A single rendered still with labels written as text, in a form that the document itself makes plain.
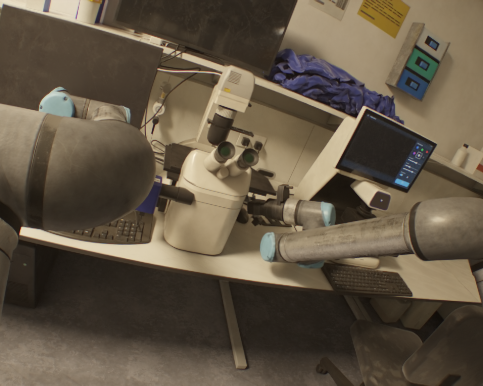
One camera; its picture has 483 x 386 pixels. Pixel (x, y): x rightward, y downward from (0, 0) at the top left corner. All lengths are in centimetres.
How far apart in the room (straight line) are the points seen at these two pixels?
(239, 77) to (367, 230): 60
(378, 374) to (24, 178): 137
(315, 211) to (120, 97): 73
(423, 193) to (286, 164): 111
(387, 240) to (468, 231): 16
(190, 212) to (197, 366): 94
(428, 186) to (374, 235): 180
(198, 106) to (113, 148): 131
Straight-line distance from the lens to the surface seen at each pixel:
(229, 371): 170
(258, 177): 117
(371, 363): 146
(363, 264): 140
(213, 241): 98
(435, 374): 134
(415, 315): 275
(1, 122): 32
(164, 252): 97
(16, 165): 30
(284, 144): 176
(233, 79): 101
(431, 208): 61
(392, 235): 66
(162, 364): 162
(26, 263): 153
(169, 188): 88
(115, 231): 98
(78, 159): 30
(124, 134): 35
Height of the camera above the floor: 135
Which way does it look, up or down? 23 degrees down
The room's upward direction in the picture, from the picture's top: 23 degrees clockwise
